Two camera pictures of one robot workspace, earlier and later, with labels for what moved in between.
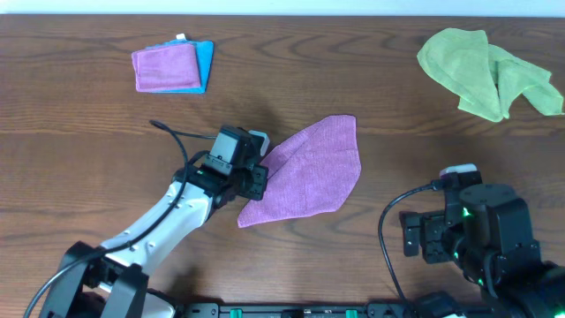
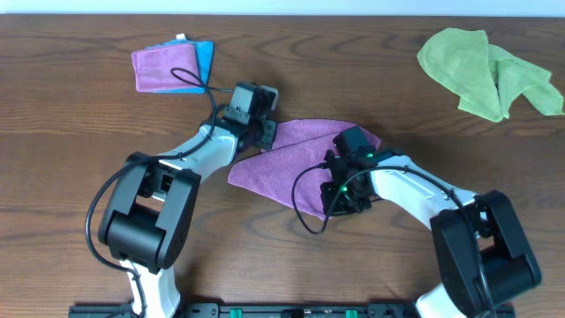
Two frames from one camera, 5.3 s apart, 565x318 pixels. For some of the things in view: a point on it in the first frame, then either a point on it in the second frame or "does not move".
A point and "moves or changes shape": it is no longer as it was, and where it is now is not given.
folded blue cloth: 204,55 does not move
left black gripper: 256,182 to 267,133
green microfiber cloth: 486,79 does not move
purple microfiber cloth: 311,172 moves or changes shape
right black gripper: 410,234 to 337,200
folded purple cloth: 167,67 does not move
